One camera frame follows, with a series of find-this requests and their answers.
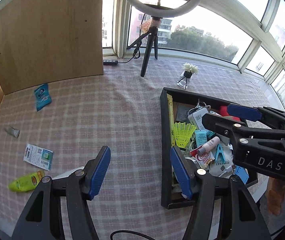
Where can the yellow green plastic shuttlecock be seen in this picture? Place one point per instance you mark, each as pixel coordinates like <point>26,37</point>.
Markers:
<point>183,132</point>

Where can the metal spring clip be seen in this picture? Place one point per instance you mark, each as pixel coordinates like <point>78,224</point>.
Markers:
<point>200,105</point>

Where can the red cloth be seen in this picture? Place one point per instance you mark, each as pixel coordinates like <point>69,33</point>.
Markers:
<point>223,110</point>

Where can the pink apartment building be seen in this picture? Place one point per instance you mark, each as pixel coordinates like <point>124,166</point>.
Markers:
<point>165,30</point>

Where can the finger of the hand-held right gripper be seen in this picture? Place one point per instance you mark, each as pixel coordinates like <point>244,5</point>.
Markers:
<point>243,112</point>
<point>220,125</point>

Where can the white flat packet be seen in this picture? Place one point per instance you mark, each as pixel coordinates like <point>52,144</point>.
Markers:
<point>65,173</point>

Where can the green yellow packet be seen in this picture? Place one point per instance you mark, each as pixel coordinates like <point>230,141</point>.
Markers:
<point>25,182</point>

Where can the light blue card packet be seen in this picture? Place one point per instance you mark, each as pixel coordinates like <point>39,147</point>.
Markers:
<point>201,137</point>

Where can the black power strip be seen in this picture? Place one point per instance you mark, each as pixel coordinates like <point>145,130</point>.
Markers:
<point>110,62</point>

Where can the grey flat sachet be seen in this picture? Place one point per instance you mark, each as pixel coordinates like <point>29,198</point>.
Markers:
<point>182,112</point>

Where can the folded grey sachet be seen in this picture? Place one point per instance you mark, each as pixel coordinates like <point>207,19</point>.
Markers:
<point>13,132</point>

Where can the green trees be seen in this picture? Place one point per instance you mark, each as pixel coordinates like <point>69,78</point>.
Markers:
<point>202,42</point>

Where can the large blue snack packet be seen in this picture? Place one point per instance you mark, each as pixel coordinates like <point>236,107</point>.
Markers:
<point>42,97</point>

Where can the pale pink tube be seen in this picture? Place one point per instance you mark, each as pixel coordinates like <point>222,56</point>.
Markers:
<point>211,143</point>

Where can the white paper packet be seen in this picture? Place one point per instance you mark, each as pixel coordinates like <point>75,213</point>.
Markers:
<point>220,170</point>

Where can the white tin box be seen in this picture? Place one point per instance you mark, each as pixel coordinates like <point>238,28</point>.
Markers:
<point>197,117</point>

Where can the light blue clothes peg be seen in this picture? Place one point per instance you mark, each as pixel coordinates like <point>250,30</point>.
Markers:
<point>219,153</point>

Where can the long yellow printed packet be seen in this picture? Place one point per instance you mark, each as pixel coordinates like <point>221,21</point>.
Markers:
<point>170,110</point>

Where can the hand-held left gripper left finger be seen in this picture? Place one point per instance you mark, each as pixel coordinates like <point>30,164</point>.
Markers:
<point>98,175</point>

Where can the checkered tablecloth desktop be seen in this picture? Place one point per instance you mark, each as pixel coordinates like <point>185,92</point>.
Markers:
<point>107,120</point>

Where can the red white snack packet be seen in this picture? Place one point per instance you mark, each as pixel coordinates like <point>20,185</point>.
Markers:
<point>203,158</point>

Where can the black storage box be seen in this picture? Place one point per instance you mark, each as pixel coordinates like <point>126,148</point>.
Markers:
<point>166,155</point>

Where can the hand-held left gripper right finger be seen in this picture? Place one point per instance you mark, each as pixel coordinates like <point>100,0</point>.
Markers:
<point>181,173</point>

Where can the white blue printed packet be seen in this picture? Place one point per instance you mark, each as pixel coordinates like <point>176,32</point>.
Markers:
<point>37,156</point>

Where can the wooden board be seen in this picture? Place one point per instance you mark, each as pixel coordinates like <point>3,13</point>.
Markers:
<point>45,35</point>

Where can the white flowers in glass vase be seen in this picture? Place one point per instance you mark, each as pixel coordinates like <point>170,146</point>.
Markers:
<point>188,74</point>

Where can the person's right hand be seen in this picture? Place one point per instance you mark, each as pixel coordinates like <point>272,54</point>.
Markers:
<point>276,195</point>

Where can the black tripod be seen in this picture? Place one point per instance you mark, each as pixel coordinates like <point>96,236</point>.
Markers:
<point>145,60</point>

